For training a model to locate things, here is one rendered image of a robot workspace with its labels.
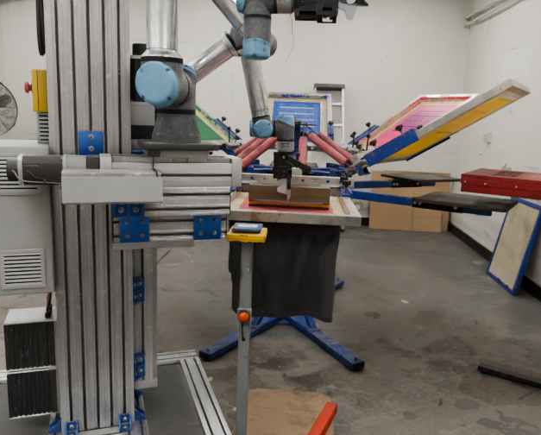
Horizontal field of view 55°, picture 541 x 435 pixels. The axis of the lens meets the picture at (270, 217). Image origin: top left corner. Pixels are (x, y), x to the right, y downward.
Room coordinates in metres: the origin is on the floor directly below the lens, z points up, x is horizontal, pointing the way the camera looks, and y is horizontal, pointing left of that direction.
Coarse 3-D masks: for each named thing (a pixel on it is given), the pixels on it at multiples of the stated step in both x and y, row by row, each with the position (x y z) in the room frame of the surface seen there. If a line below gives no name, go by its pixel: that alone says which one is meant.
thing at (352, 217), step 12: (348, 204) 2.20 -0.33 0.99; (228, 216) 1.94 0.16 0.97; (240, 216) 1.94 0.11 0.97; (252, 216) 1.94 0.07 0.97; (264, 216) 1.94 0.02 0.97; (276, 216) 1.93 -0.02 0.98; (288, 216) 1.93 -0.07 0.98; (300, 216) 1.93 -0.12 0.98; (312, 216) 1.93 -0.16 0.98; (324, 216) 1.92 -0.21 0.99; (336, 216) 1.92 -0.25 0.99; (348, 216) 1.92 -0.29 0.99; (360, 216) 1.93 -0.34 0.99
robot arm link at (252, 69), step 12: (240, 36) 2.09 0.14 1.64; (240, 48) 2.09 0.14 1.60; (252, 60) 2.09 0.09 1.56; (252, 72) 2.09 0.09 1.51; (252, 84) 2.09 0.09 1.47; (264, 84) 2.12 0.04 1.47; (252, 96) 2.09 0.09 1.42; (264, 96) 2.10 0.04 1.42; (252, 108) 2.10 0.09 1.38; (264, 108) 2.09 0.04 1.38; (252, 120) 2.12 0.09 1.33; (264, 120) 2.07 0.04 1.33; (264, 132) 2.07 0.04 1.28
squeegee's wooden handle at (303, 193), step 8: (256, 184) 2.26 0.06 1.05; (264, 184) 2.27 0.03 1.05; (248, 192) 2.26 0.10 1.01; (256, 192) 2.25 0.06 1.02; (264, 192) 2.25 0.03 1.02; (272, 192) 2.25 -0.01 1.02; (296, 192) 2.24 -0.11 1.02; (304, 192) 2.24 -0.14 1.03; (312, 192) 2.24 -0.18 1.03; (320, 192) 2.23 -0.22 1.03; (328, 192) 2.23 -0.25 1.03; (248, 200) 2.26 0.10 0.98; (288, 200) 2.25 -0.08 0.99; (296, 200) 2.24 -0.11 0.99; (304, 200) 2.24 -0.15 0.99; (312, 200) 2.24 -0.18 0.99; (320, 200) 2.24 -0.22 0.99; (328, 200) 2.23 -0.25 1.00
